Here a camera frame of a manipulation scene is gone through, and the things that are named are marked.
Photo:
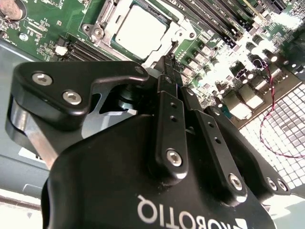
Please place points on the silver CPU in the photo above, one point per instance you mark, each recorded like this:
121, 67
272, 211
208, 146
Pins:
143, 31

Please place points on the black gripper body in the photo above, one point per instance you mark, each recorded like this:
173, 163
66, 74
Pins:
119, 179

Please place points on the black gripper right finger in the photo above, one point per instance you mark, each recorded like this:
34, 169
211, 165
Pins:
214, 150

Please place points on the metal socket cover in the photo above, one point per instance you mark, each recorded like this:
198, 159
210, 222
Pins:
107, 21

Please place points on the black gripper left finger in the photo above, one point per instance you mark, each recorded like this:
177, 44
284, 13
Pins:
59, 76

